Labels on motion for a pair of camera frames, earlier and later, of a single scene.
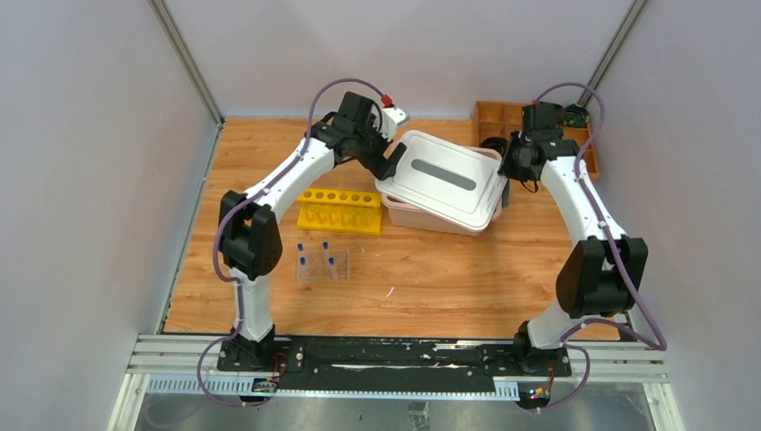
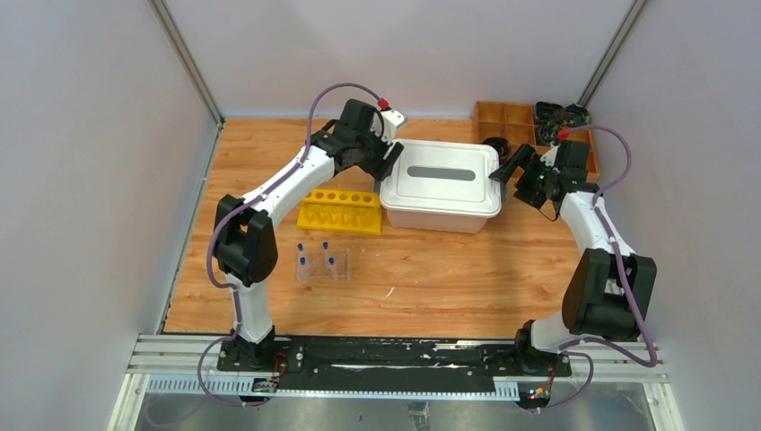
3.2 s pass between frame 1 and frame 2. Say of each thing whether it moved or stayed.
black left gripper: stayed
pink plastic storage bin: moved
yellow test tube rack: stayed
